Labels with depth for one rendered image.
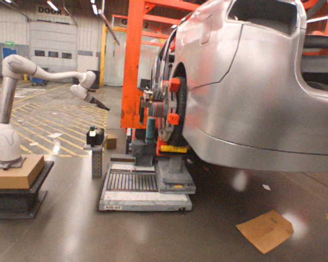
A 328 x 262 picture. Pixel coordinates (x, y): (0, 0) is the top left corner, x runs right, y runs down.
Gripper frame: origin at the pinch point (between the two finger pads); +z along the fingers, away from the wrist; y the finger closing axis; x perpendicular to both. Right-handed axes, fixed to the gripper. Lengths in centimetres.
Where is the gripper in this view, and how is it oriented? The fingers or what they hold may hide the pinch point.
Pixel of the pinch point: (106, 108)
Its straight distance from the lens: 205.6
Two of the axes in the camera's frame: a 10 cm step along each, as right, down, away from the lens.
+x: 6.9, -6.6, -2.8
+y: 3.0, 6.2, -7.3
